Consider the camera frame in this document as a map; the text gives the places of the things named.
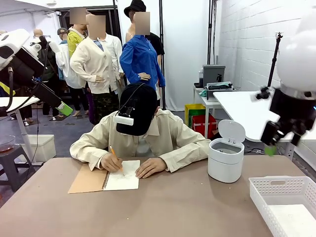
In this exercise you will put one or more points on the yellow green bin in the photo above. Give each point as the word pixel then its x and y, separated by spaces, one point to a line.
pixel 193 108

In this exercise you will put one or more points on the spiral notebook brown cover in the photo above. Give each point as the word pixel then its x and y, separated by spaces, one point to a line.
pixel 86 180

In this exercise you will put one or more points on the large white table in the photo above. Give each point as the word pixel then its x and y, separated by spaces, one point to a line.
pixel 237 111

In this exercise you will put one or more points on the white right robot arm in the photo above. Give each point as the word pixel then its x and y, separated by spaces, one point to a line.
pixel 296 49

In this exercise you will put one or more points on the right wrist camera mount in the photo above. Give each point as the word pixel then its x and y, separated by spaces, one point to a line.
pixel 263 93

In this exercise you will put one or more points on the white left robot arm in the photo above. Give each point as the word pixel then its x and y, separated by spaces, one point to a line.
pixel 12 42

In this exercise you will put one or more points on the white head-mounted camera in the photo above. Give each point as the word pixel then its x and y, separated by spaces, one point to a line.
pixel 123 120

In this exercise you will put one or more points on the yellow-green jacket mannequin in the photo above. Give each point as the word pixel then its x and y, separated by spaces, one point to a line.
pixel 74 42

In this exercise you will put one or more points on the black t-shirt mannequin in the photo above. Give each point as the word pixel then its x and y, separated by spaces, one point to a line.
pixel 156 42

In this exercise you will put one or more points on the black camera tripod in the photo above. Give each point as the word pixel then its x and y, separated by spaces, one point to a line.
pixel 274 61

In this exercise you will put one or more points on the grey tray with items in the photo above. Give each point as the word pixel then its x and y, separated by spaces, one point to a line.
pixel 218 90

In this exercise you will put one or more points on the black light stand pole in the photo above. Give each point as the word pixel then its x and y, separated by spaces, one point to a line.
pixel 210 32
pixel 161 49

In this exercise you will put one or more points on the small white side table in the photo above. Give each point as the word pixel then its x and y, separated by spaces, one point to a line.
pixel 206 101

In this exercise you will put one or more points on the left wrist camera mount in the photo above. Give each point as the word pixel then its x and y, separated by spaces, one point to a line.
pixel 44 44

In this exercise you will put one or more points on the white shirt mannequin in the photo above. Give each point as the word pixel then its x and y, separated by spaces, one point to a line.
pixel 69 71

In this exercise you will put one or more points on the person's right forearm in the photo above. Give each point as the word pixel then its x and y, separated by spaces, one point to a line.
pixel 86 150

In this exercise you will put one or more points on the white height-adjustable table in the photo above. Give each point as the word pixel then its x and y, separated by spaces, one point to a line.
pixel 24 100

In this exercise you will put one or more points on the small white container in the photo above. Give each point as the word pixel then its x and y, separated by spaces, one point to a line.
pixel 201 77

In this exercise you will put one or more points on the grey box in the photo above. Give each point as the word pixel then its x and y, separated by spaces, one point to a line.
pixel 213 74

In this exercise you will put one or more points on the white storage box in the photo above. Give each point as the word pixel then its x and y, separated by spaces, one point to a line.
pixel 44 148

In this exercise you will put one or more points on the small black bottle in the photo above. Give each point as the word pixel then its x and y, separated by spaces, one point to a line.
pixel 218 78

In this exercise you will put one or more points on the yellow pencil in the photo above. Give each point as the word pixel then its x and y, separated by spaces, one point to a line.
pixel 114 153

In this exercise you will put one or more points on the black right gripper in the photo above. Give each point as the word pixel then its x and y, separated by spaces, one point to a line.
pixel 291 106

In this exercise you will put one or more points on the person's left hand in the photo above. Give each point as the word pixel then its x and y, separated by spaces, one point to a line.
pixel 150 168

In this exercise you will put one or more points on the green cloth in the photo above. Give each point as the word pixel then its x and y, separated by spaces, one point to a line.
pixel 203 93

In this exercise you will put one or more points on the black baseball cap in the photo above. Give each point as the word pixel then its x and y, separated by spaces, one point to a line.
pixel 140 111

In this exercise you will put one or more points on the white lidded trash bin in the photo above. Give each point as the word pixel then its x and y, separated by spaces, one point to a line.
pixel 223 168

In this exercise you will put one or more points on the cream cardigan mannequin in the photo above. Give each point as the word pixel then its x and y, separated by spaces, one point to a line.
pixel 96 61

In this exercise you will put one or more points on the blue shirt mannequin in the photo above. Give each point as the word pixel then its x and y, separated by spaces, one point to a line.
pixel 138 54

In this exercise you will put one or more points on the glass bowl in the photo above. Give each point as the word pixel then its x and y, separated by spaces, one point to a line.
pixel 6 144

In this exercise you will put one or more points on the person's left forearm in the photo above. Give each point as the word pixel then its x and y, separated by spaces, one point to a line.
pixel 185 153

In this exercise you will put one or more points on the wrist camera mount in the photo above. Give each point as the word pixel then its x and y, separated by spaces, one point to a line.
pixel 44 44
pixel 263 93

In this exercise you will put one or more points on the person in beige shirt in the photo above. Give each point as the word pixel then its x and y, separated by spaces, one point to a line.
pixel 168 133

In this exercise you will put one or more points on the bare beige mannequin torso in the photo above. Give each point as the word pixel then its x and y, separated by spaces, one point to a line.
pixel 129 32

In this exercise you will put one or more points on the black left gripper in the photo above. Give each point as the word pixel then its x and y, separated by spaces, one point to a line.
pixel 28 66

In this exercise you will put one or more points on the grey stool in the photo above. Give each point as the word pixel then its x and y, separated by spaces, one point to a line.
pixel 12 160

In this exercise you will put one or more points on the black bucket hat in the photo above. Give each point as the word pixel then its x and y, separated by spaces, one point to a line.
pixel 134 7

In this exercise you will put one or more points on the person's right hand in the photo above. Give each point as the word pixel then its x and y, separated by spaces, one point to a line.
pixel 111 163

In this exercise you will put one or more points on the white perforated plastic basket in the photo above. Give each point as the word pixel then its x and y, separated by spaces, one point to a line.
pixel 259 192

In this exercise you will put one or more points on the white paper sheet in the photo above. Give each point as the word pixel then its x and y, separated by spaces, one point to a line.
pixel 291 219

